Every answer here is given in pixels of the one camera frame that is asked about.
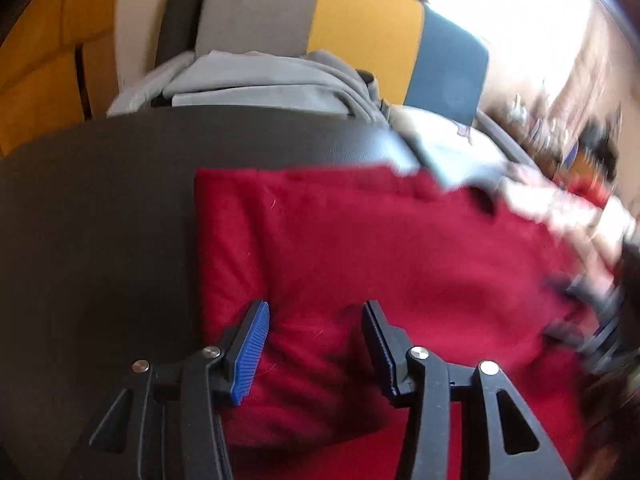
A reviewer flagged pink beige knit sweater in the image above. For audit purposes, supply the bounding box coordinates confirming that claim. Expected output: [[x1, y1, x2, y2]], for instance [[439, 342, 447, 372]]
[[388, 105, 637, 268]]

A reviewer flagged orange wooden cabinet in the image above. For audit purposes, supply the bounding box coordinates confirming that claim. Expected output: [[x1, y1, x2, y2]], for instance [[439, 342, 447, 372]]
[[1, 0, 118, 156]]

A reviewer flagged red knit garment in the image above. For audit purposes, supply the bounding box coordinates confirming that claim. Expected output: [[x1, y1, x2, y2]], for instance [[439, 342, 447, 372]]
[[194, 167, 587, 479]]

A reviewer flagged grey yellow blue sofa backrest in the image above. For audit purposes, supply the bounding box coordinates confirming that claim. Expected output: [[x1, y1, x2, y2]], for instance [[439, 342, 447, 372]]
[[195, 0, 488, 125]]

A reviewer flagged grey hoodie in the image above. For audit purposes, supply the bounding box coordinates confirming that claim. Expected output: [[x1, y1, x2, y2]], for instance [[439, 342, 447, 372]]
[[107, 50, 390, 125]]

